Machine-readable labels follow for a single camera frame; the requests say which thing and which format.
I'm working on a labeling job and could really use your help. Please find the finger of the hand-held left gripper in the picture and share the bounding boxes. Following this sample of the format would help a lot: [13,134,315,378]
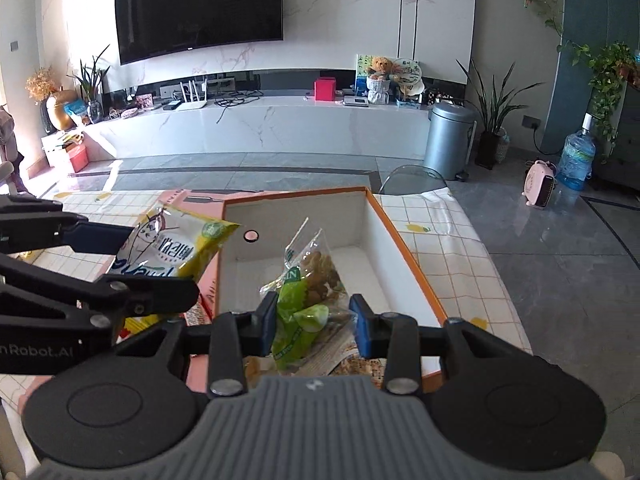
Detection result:
[0,254,201,343]
[0,194,135,257]

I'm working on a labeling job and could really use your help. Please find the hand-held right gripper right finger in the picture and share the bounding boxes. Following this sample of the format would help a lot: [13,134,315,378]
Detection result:
[348,294,533,396]

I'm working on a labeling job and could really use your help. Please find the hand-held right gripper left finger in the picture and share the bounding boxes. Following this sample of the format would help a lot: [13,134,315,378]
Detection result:
[117,291,279,398]

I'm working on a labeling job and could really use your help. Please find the green clear snack packet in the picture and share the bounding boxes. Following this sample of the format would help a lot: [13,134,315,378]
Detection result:
[259,216,358,375]

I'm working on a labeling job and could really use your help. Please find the yellow snack bag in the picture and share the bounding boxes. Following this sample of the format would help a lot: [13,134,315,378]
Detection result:
[111,200,242,341]

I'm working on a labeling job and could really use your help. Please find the orange cardboard box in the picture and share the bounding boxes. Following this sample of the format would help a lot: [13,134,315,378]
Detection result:
[200,186,449,396]

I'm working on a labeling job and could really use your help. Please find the pink storage box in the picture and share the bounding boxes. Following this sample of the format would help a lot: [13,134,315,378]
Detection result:
[42,132,91,173]

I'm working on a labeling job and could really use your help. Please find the gold vase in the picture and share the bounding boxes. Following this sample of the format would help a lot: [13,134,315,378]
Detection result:
[45,89,78,133]

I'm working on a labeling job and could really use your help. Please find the leafy plant in glass vase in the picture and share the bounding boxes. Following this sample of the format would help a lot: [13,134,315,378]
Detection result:
[67,45,112,123]

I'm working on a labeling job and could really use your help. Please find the clear chair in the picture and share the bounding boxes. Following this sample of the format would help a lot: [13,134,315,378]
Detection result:
[378,164,448,196]

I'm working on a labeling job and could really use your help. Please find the dried flowers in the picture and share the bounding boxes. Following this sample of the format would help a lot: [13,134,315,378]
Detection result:
[25,66,61,106]

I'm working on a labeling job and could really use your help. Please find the white router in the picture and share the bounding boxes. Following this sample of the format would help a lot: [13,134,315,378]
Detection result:
[172,77,208,111]

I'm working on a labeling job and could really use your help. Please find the white marble console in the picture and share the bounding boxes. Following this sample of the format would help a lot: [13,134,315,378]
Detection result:
[82,87,433,161]

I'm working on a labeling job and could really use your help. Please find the silver trash can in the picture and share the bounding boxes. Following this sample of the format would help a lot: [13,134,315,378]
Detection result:
[424,101,478,182]

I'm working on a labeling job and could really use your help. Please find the long-leaf plant in black pot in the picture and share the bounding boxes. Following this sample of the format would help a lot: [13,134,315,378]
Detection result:
[456,59,518,171]

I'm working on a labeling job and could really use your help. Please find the pink heater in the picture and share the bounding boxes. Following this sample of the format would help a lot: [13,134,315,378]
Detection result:
[521,160,558,209]

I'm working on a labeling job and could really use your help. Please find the teddy bear in white wrap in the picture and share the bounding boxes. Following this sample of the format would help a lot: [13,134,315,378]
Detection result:
[365,55,394,106]

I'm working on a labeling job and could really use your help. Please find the black television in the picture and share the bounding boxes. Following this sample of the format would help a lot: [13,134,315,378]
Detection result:
[114,0,285,66]

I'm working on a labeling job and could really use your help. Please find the printed round hand fan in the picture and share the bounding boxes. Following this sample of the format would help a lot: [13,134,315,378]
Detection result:
[389,57,422,86]

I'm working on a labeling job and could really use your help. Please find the blue water bottle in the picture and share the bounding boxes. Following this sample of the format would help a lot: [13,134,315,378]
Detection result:
[556,112,597,192]

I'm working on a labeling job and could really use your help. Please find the grey cabinet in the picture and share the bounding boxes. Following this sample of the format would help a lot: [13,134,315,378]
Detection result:
[595,80,640,191]

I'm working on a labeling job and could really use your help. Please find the green pothos plant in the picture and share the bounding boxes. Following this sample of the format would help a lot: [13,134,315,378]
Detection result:
[570,42,638,161]

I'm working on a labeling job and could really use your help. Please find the black cables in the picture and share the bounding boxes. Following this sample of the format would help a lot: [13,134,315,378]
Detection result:
[215,89,263,123]

